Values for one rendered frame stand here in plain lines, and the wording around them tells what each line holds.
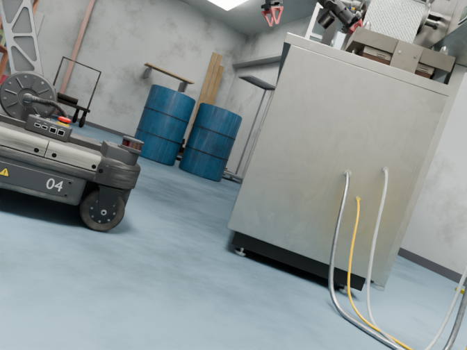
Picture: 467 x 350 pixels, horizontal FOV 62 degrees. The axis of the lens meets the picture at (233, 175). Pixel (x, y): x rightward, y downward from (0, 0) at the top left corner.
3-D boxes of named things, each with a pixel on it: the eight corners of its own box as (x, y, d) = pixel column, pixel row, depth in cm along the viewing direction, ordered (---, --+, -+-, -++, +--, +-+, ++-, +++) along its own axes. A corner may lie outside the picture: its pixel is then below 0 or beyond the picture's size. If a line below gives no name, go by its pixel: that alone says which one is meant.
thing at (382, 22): (354, 46, 176) (368, 7, 175) (404, 63, 174) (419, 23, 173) (354, 46, 175) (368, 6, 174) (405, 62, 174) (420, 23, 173)
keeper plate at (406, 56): (387, 67, 155) (397, 41, 155) (411, 76, 155) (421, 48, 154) (389, 66, 153) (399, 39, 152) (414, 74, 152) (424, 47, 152)
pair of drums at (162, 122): (125, 148, 524) (147, 83, 521) (208, 175, 577) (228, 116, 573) (134, 156, 455) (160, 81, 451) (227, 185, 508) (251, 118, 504)
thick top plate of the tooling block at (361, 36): (344, 52, 172) (349, 39, 172) (432, 80, 169) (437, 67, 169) (352, 40, 156) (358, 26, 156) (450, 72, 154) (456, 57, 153)
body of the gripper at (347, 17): (349, 25, 170) (338, 12, 171) (344, 32, 180) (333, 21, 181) (361, 14, 170) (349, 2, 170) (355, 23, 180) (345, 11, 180)
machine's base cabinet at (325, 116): (244, 198, 407) (271, 120, 403) (302, 219, 403) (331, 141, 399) (216, 251, 155) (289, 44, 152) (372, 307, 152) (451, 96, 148)
